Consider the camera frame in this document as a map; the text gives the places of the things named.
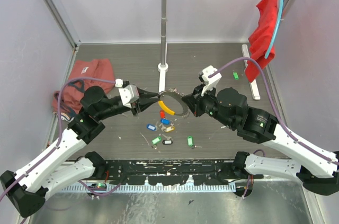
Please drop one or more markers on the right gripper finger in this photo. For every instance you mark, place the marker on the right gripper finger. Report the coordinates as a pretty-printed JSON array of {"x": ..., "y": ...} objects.
[
  {"x": 189, "y": 98},
  {"x": 191, "y": 103}
]

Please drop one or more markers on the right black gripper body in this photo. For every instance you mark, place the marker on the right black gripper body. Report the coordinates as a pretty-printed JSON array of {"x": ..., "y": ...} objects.
[{"x": 207, "y": 103}]

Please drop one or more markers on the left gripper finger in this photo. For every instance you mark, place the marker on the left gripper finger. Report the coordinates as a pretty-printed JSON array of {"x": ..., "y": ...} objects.
[
  {"x": 146, "y": 94},
  {"x": 144, "y": 103}
]

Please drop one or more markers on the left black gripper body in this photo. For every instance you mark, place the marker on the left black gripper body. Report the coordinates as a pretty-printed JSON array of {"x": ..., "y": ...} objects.
[{"x": 134, "y": 105}]

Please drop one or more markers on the metal keyring with yellow grip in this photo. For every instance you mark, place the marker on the metal keyring with yellow grip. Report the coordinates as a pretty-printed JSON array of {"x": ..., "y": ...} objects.
[{"x": 171, "y": 102}]

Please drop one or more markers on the green key tag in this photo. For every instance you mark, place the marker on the green key tag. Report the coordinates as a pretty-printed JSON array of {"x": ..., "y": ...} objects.
[
  {"x": 235, "y": 75},
  {"x": 156, "y": 140},
  {"x": 191, "y": 143}
]

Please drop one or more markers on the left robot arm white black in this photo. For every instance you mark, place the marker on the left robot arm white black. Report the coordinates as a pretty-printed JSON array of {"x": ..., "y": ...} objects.
[{"x": 30, "y": 187}]

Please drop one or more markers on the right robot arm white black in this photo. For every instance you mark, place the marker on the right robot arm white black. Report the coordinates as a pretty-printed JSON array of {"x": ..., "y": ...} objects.
[{"x": 316, "y": 170}]

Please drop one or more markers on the red key tag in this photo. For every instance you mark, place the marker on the red key tag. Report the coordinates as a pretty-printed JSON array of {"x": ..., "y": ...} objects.
[{"x": 162, "y": 114}]

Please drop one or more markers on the blue key tag left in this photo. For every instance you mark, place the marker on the blue key tag left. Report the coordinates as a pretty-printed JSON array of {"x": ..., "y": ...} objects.
[{"x": 151, "y": 127}]

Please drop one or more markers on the blue key tag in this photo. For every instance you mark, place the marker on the blue key tag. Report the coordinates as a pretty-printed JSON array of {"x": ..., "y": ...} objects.
[
  {"x": 151, "y": 127},
  {"x": 165, "y": 121}
]

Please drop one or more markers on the blue key tag upper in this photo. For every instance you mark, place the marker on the blue key tag upper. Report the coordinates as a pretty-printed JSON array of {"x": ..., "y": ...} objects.
[{"x": 165, "y": 121}]

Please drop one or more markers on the yellow key tag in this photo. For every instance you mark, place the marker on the yellow key tag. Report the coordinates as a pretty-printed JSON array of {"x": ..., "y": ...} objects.
[{"x": 167, "y": 129}]

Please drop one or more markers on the black key tag centre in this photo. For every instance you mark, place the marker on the black key tag centre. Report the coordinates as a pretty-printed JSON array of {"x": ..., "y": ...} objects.
[{"x": 167, "y": 142}]

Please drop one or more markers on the dusty pink folded shirt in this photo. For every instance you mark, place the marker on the dusty pink folded shirt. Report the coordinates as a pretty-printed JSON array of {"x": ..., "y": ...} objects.
[{"x": 74, "y": 92}]

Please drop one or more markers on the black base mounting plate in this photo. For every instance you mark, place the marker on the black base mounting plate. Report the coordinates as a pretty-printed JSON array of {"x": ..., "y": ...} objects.
[{"x": 172, "y": 172}]

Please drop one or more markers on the red hanging cloth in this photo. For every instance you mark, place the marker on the red hanging cloth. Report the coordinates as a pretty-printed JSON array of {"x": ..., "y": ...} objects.
[{"x": 261, "y": 37}]

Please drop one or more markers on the light blue hanger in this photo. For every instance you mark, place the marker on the light blue hanger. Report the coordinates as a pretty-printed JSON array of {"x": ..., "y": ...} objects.
[{"x": 277, "y": 24}]

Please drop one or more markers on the small green-lit circuit board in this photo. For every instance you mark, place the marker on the small green-lit circuit board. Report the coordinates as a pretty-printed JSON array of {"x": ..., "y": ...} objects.
[{"x": 98, "y": 186}]

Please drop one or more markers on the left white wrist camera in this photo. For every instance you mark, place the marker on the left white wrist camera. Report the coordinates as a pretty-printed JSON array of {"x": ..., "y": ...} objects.
[{"x": 127, "y": 91}]

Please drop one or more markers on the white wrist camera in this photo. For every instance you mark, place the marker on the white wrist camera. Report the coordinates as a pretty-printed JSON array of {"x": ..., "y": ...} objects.
[
  {"x": 209, "y": 77},
  {"x": 127, "y": 91}
]

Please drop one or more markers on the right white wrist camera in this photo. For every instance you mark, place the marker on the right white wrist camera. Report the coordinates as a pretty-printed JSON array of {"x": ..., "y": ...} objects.
[{"x": 209, "y": 77}]

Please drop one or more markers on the white slotted cable duct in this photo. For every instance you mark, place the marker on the white slotted cable duct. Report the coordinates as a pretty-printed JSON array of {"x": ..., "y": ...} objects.
[{"x": 189, "y": 187}]

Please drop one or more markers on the aluminium frame post left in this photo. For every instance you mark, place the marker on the aluminium frame post left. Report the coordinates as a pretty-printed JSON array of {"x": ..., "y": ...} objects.
[{"x": 62, "y": 18}]

